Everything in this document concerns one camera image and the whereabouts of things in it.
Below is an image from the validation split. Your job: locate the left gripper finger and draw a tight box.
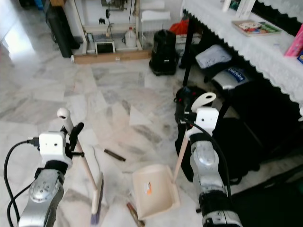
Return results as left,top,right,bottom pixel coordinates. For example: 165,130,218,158
70,122,85,142

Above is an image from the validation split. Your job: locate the cream long-handled dustpan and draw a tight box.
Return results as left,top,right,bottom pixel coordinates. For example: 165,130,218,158
131,92,217,221

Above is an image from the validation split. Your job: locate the black appliance with red trim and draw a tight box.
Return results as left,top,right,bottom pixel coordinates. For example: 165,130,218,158
174,86,206,142

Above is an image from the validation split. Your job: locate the dark brown stick scrap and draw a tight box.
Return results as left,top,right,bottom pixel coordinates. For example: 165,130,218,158
104,148,127,163

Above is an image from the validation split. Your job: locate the white bag with blue print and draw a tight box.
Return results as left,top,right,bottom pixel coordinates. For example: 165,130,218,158
212,66,249,90

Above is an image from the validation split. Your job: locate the black table leg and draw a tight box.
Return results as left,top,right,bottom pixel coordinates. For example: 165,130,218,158
182,17,198,87

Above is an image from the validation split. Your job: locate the grey white bag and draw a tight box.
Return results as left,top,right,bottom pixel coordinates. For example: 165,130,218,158
196,44,233,70

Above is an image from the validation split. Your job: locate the large black bag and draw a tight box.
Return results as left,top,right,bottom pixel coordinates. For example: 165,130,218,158
175,80,303,183

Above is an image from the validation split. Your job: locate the black canister vacuum cleaner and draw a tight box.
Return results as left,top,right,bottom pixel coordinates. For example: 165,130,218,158
149,29,181,77

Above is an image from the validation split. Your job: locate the long wooden plank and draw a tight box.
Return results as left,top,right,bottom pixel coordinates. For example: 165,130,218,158
73,49,152,65

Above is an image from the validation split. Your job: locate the small framed screen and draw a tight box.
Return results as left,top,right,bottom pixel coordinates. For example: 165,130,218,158
95,41,116,54

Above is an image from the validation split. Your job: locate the brown wood scrap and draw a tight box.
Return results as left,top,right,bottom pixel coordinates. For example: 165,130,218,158
126,202,146,227

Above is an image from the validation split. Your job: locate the red cloth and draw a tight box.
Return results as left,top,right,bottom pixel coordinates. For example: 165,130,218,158
169,19,190,36

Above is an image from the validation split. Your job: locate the white plastic jug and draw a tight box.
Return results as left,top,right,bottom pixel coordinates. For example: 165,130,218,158
123,26,138,49

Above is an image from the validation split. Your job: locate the table with white lace cloth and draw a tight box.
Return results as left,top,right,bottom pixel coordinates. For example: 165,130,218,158
182,0,303,120

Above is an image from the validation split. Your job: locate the tall black bag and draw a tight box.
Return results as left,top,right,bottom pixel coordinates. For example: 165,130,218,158
44,0,81,59

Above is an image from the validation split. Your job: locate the white open cabinet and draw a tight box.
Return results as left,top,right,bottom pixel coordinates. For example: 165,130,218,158
73,0,154,57

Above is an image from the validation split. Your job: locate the colourful flat box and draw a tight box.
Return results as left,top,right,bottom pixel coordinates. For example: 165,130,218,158
232,19,282,37

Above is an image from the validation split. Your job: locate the pink packet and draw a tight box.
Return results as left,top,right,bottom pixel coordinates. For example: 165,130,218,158
284,36,303,58

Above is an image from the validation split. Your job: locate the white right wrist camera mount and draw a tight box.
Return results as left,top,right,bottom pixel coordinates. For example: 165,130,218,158
186,107,219,140

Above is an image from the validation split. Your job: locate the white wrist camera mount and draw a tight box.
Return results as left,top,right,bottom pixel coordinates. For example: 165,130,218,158
37,131,68,162
186,107,219,140

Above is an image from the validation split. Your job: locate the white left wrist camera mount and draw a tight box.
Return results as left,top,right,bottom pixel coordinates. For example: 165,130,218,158
37,131,68,162

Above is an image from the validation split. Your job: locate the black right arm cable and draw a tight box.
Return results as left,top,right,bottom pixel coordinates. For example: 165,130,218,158
194,122,232,190

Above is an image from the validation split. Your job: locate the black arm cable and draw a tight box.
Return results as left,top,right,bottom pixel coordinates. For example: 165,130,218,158
3,139,40,227
194,122,232,190

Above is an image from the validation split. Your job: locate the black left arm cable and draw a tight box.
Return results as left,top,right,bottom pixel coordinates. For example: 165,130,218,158
3,139,40,227

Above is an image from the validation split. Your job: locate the white wire rack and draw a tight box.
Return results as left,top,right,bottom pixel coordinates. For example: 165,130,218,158
140,10,172,50

